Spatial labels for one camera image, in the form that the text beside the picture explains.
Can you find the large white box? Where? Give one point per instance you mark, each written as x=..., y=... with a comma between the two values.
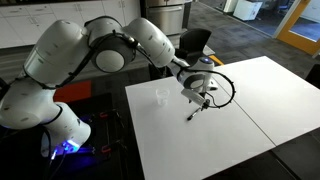
x=247, y=9

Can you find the clear plastic cup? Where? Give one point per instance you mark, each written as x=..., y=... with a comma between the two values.
x=162, y=96

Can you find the white wrist camera block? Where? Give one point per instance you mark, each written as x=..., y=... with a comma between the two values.
x=193, y=95

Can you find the black chair with curved backrest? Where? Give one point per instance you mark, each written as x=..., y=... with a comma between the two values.
x=195, y=38

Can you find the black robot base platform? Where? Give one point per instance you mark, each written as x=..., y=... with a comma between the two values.
x=106, y=133

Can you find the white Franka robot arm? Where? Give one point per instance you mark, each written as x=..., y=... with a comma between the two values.
x=56, y=50

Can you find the stainless steel refrigerator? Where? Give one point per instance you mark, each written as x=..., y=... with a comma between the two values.
x=166, y=16

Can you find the black marker pen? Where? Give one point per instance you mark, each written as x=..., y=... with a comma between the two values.
x=192, y=116

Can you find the white cabinet row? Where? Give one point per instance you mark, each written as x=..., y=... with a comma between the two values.
x=20, y=23

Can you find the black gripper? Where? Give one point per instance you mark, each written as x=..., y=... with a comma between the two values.
x=206, y=103

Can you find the red clamp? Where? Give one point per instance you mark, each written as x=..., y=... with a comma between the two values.
x=104, y=115
x=106, y=149

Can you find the orange door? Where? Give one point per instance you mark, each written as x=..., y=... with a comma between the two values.
x=300, y=33

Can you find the small white box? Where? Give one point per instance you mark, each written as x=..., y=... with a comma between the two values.
x=230, y=5

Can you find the orange floor mat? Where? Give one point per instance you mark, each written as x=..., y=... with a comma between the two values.
x=71, y=90

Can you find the black chair with wide backrest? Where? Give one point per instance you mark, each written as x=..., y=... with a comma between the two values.
x=155, y=71

